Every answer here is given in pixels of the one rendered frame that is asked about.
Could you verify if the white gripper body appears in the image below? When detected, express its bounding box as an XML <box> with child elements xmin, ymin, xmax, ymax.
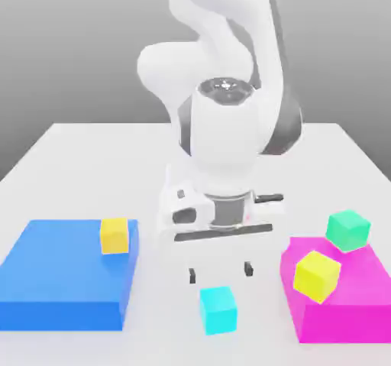
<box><xmin>170</xmin><ymin>222</ymin><xmax>276</xmax><ymax>264</ymax></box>

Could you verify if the small cyan cube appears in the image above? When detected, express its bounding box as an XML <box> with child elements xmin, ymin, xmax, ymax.
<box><xmin>199</xmin><ymin>286</ymin><xmax>238</xmax><ymax>337</ymax></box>

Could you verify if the small lemon yellow cube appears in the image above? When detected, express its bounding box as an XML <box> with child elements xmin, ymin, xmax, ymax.
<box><xmin>292</xmin><ymin>250</ymin><xmax>342</xmax><ymax>305</ymax></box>

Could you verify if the small orange-yellow cube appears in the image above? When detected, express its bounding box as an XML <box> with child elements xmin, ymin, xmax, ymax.
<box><xmin>99</xmin><ymin>217</ymin><xmax>130</xmax><ymax>255</ymax></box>

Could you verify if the small green cube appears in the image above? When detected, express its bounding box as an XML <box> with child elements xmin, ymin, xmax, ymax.
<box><xmin>325</xmin><ymin>209</ymin><xmax>373</xmax><ymax>254</ymax></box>

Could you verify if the large magenta box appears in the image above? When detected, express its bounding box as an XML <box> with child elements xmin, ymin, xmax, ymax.
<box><xmin>280</xmin><ymin>236</ymin><xmax>391</xmax><ymax>345</ymax></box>

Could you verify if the large blue box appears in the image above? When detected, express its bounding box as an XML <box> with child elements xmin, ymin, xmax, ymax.
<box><xmin>0</xmin><ymin>219</ymin><xmax>141</xmax><ymax>332</ymax></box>

